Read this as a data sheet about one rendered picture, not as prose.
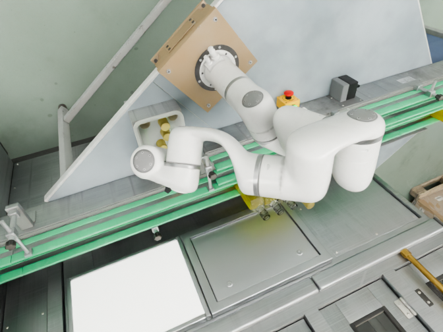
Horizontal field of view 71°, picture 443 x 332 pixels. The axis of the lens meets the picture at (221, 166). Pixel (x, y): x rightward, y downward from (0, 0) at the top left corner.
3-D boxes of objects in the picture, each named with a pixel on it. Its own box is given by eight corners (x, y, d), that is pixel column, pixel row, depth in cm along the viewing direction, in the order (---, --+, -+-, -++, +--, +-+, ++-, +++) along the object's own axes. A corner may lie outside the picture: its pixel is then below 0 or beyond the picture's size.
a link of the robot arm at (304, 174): (272, 157, 73) (273, 99, 64) (370, 166, 67) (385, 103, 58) (258, 205, 61) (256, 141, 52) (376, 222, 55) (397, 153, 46)
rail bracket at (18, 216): (24, 219, 112) (20, 270, 96) (-1, 186, 101) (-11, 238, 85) (38, 214, 113) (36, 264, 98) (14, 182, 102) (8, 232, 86)
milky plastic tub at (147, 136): (142, 160, 121) (147, 174, 115) (126, 111, 106) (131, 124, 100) (184, 147, 126) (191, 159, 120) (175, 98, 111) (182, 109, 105)
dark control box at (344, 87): (327, 94, 141) (340, 103, 135) (330, 78, 135) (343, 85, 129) (342, 89, 143) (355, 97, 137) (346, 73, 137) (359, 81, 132)
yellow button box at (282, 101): (275, 110, 134) (284, 118, 129) (275, 95, 129) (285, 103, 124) (289, 106, 136) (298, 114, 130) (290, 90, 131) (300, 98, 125)
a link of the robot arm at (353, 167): (335, 100, 69) (403, 118, 61) (328, 150, 78) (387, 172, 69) (300, 125, 62) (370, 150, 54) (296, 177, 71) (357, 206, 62)
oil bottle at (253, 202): (229, 180, 129) (253, 216, 114) (229, 170, 126) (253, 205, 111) (241, 176, 131) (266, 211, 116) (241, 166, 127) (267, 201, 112)
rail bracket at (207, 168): (200, 178, 122) (212, 199, 113) (195, 145, 110) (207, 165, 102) (207, 176, 122) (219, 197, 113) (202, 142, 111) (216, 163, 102)
